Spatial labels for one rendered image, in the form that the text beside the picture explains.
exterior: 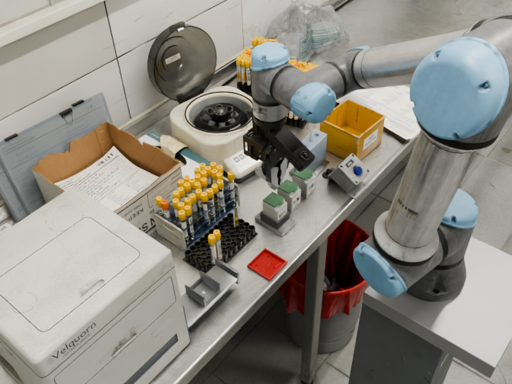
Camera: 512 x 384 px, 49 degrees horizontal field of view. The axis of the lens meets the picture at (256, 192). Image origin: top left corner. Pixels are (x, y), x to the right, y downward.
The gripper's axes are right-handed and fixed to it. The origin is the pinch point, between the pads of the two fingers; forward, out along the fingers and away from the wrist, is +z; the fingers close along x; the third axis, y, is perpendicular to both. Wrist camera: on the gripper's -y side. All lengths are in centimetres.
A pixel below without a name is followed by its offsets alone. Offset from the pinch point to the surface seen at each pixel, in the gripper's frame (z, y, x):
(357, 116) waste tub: 7.1, 5.3, -43.9
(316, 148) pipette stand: 4.5, 4.2, -21.7
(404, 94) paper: 11, 3, -69
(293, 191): 6.1, -0.2, -6.2
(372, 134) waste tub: 6.1, -3.2, -38.3
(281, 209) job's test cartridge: 6.4, -1.6, 0.5
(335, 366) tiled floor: 100, -11, -21
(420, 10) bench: 13, 30, -128
